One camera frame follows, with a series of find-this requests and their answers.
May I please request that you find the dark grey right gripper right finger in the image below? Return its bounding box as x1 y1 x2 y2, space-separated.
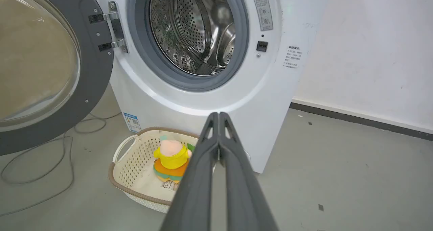
219 112 279 231

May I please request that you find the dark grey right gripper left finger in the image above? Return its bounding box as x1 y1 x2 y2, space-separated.
160 112 220 231

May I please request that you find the white front-load washing machine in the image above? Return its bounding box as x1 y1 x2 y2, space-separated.
89 0 333 174

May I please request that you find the metal door hinge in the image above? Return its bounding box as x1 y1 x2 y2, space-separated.
89 1 129 53

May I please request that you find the round grey washing machine door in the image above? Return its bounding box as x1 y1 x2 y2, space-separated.
0 0 114 156

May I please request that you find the yellow orange plush doll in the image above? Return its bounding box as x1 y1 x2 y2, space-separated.
153 135 196 184

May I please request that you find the cream perforated laundry basket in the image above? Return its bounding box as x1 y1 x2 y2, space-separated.
109 127 217 213

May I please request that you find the thin grey floor cable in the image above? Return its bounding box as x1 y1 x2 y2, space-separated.
0 112 121 217

